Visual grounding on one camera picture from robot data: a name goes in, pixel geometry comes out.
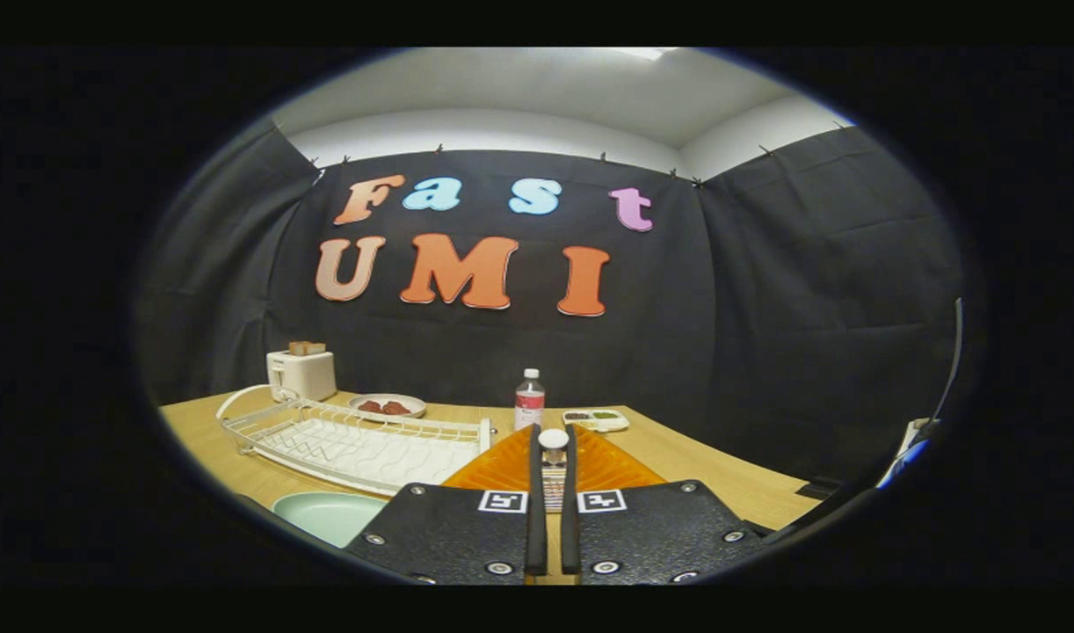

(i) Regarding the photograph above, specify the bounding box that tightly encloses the clear plastic water bottle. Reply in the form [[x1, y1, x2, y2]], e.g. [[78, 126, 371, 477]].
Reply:
[[514, 368, 546, 431]]

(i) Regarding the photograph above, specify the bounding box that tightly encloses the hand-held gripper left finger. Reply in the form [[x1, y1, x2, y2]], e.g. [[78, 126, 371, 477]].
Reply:
[[344, 425, 548, 586]]

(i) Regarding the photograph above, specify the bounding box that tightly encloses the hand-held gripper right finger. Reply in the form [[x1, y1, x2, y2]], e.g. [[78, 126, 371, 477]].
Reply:
[[562, 425, 771, 586]]

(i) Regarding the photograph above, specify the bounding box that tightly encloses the light green plate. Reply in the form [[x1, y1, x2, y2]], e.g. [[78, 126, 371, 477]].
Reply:
[[272, 491, 390, 549]]

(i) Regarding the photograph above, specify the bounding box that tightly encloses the white toaster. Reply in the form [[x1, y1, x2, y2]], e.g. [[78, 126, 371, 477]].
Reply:
[[266, 350, 337, 403]]

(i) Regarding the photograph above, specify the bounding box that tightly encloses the white plate with meat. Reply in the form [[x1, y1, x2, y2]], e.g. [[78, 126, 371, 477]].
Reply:
[[348, 393, 427, 420]]

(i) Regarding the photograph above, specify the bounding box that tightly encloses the black backdrop cloth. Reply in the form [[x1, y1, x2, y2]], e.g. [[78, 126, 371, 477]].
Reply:
[[133, 119, 969, 484]]

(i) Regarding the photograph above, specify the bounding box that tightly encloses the white divided dish with beans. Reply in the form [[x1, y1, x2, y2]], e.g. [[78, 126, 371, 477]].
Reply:
[[562, 408, 630, 433]]

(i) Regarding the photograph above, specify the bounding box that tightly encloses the white wire dish rack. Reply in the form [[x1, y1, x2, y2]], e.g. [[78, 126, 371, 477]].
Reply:
[[216, 384, 492, 498]]

